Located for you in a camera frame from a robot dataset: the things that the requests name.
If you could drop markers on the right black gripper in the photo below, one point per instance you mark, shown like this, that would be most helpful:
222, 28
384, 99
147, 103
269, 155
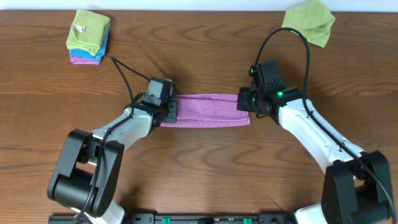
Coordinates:
244, 99

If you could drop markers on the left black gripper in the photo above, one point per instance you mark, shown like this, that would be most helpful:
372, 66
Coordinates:
171, 111

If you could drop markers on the purple microfiber cloth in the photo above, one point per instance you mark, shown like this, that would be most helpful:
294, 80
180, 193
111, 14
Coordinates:
214, 110

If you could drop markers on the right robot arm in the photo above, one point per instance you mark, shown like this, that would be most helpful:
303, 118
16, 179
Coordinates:
357, 184

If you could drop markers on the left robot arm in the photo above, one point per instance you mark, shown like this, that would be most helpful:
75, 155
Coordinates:
86, 173

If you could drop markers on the crumpled green cloth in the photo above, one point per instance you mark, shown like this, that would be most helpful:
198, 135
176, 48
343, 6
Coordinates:
312, 19

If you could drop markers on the folded purple cloth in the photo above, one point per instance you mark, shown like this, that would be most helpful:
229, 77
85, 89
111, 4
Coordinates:
83, 61

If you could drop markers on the folded blue cloth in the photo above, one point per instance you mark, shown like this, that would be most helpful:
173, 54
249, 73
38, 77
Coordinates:
85, 54

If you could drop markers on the folded green cloth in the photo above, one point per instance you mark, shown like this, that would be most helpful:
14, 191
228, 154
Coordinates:
87, 31

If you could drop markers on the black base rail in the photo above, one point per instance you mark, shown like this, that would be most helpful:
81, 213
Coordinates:
262, 218

